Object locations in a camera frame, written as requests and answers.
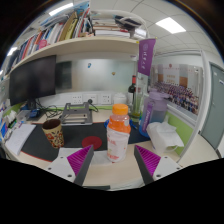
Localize purple water jug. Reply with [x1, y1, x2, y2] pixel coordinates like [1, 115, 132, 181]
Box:
[138, 90, 170, 138]

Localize white wall socket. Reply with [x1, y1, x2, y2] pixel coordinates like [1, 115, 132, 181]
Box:
[100, 94, 113, 105]
[85, 94, 98, 105]
[71, 94, 84, 105]

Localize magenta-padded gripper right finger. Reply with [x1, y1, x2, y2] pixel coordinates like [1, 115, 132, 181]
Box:
[133, 144, 184, 185]

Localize black computer monitor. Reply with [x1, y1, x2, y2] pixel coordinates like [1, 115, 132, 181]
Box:
[8, 55, 57, 109]

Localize black desk mat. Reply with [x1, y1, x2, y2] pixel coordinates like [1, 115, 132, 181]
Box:
[20, 121, 151, 163]

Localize patterned paper cup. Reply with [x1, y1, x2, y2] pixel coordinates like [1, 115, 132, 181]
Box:
[41, 118, 65, 149]

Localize flat round red coaster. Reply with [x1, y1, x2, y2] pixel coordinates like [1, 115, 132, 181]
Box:
[81, 135, 103, 151]

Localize group photo poster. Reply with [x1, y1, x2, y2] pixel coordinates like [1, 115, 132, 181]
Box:
[151, 63, 204, 116]

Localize clear plastic box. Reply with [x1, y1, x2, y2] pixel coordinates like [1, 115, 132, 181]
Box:
[16, 110, 31, 122]

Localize white open notebook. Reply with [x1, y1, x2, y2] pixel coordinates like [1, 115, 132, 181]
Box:
[4, 123, 37, 157]

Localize dark wine bottle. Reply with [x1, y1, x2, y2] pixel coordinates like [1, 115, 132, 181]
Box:
[127, 75, 138, 106]

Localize purple pennant flag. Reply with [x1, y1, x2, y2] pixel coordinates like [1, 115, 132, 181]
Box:
[137, 38, 157, 77]

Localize grey door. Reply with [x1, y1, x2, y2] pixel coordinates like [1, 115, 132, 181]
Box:
[200, 61, 224, 151]

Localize small blue box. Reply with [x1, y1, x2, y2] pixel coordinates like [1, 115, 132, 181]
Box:
[29, 108, 41, 119]

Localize white paper sheet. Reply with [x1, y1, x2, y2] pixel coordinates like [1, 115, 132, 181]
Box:
[58, 146, 116, 167]

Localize grey metal laptop stand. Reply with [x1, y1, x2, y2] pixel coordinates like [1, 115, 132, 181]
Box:
[60, 102, 94, 127]

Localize white lidded jar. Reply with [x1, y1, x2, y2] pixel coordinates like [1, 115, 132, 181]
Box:
[113, 92, 128, 105]

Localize wall shelf with books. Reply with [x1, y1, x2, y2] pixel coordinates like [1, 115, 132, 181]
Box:
[3, 1, 149, 79]

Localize blue coiled cable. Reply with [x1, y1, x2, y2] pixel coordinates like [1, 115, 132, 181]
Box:
[103, 118, 142, 134]

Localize orange-capped drink bottle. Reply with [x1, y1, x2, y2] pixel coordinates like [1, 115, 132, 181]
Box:
[106, 103, 132, 163]

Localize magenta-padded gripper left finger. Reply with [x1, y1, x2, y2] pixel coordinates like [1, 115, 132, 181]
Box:
[44, 144, 95, 187]

